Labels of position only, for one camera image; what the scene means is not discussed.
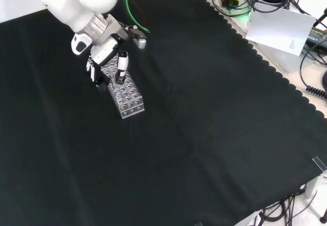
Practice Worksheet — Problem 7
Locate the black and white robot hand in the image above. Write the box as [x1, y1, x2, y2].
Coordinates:
[71, 14, 130, 92]

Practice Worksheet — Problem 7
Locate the clear acrylic test tube rack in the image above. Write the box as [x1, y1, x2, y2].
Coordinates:
[101, 54, 146, 120]

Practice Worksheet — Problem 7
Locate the black bench cloth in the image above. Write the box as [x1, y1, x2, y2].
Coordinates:
[0, 0, 327, 226]

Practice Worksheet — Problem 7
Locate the white paper board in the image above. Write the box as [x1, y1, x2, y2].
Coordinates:
[245, 6, 317, 57]

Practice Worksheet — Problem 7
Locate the black power adapter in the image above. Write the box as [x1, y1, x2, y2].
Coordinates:
[305, 26, 327, 47]

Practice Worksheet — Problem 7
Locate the small clear acrylic clip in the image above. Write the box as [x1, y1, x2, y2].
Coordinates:
[312, 156, 327, 173]

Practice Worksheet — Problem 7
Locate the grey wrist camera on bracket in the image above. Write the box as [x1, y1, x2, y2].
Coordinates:
[123, 24, 148, 49]

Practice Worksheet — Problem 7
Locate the green cable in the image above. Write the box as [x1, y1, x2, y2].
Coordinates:
[125, 0, 151, 34]

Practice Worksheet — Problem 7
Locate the black coiled cable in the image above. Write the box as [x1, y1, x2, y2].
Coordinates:
[305, 70, 327, 98]

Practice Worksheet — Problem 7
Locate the black cable bundle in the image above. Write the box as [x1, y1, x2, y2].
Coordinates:
[255, 192, 327, 226]

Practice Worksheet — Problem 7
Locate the white bench bracket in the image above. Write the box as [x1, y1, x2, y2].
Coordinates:
[302, 174, 320, 199]

